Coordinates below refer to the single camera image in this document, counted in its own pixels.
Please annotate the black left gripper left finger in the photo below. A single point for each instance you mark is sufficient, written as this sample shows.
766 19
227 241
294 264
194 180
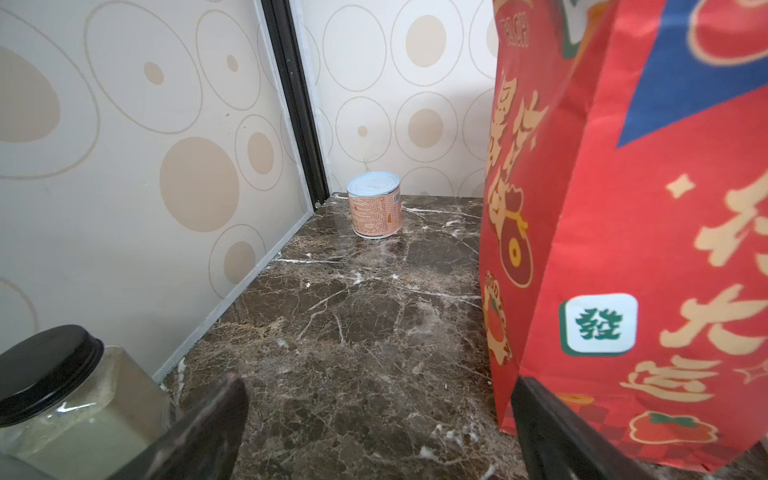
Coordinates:
204 444

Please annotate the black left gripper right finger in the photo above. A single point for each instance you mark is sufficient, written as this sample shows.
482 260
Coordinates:
558 444

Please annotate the red paper gift bag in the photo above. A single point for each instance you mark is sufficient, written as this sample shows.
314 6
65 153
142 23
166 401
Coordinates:
623 247

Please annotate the glass jar black lid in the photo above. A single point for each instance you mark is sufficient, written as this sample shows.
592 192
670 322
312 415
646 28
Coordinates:
73 407

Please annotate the black corner frame post left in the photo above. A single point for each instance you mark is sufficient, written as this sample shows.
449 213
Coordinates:
286 47

